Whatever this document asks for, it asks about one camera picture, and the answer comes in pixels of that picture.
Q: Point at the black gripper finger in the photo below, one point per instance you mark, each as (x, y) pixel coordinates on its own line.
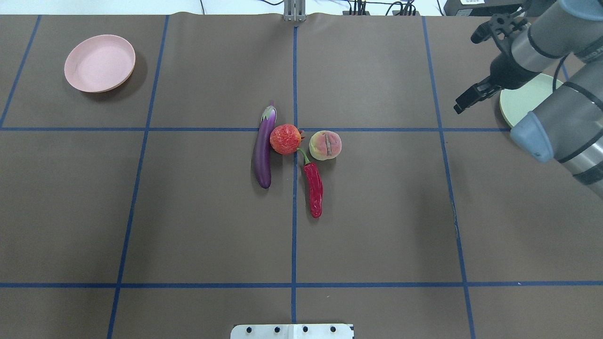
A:
(474, 94)
(482, 33)

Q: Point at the green plate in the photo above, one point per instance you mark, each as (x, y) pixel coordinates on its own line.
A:
(515, 104)

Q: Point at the purple eggplant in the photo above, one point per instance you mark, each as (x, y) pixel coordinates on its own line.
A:
(261, 152)

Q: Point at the aluminium frame post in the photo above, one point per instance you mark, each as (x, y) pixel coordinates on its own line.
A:
(295, 10)

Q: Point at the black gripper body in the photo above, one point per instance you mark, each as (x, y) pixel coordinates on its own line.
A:
(505, 73)

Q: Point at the red pomegranate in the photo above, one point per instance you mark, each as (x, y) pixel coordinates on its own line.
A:
(286, 138)

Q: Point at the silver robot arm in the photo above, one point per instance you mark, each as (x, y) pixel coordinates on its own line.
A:
(567, 125)

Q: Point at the red chili pepper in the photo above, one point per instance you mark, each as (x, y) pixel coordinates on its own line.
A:
(315, 185)

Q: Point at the pink plate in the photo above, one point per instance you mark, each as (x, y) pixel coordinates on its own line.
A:
(100, 64)

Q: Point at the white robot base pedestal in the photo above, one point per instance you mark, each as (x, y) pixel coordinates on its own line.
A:
(293, 331)

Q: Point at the yellow pink peach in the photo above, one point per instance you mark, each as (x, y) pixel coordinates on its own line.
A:
(325, 145)

